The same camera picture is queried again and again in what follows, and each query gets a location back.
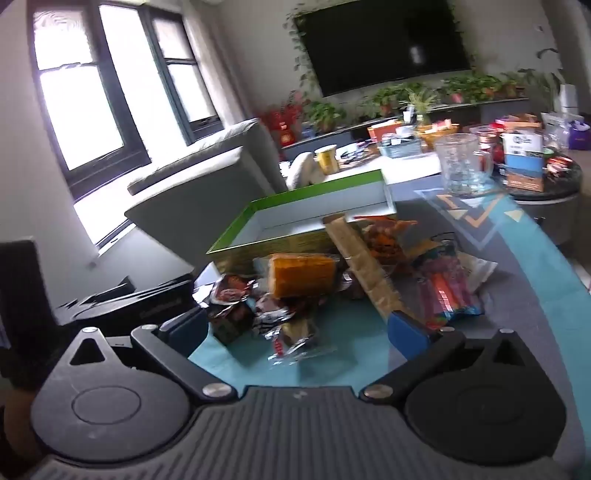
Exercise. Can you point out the blue plastic basket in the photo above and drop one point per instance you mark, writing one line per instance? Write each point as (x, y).
(399, 148)

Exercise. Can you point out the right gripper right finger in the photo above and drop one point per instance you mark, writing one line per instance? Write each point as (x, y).
(425, 350)

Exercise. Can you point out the round white coffee table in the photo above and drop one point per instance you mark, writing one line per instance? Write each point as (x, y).
(394, 170)

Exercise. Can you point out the long tan biscuit pack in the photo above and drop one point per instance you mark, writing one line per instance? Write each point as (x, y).
(370, 274)

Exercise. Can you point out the orange bread snack pack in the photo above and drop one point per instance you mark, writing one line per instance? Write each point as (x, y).
(299, 275)

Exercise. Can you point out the green cardboard box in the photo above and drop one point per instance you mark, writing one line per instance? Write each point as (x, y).
(291, 222)

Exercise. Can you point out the orange chips bag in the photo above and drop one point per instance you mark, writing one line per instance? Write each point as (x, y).
(382, 236)

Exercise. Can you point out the red black spicy snack pack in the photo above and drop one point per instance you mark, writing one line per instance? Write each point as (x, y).
(230, 307)

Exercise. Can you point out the pink red stick snack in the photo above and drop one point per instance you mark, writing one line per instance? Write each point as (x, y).
(443, 287)

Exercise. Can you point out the grey armchair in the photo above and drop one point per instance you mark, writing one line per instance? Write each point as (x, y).
(186, 205)

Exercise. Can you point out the yellow canister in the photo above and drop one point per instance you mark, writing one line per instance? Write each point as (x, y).
(327, 159)

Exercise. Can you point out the clear glass mug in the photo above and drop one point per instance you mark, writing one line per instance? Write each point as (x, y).
(466, 168)

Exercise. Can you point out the spider plant in vase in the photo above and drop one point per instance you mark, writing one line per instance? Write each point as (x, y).
(418, 105)

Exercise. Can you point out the yellow wicker basket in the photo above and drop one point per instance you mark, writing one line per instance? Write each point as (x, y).
(430, 133)

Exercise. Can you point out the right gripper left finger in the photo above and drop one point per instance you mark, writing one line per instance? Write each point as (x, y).
(167, 349)

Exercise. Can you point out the dark window frame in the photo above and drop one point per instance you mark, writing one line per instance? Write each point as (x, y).
(120, 87)

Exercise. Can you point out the red flower decoration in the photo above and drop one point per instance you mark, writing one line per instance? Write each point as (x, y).
(284, 120)

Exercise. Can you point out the black wall television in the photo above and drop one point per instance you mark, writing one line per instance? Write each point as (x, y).
(359, 44)

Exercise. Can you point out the blue white carton box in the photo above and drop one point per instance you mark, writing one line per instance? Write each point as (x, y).
(524, 160)

